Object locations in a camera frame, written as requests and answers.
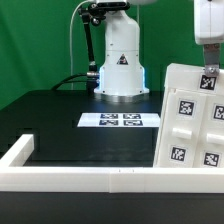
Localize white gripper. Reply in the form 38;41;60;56
194;0;224;76

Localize white U-shaped fence frame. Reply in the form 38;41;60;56
0;134;224;193

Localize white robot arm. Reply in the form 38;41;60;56
93;0;224;102

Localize black cable bundle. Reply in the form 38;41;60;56
51;73;100;91

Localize white cable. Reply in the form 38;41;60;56
69;0;93;90

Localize white marker tag sheet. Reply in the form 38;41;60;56
78;113;160;128

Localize small white box part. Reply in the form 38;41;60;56
164;63;224;96

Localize white cabinet body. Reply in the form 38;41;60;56
154;90;224;168

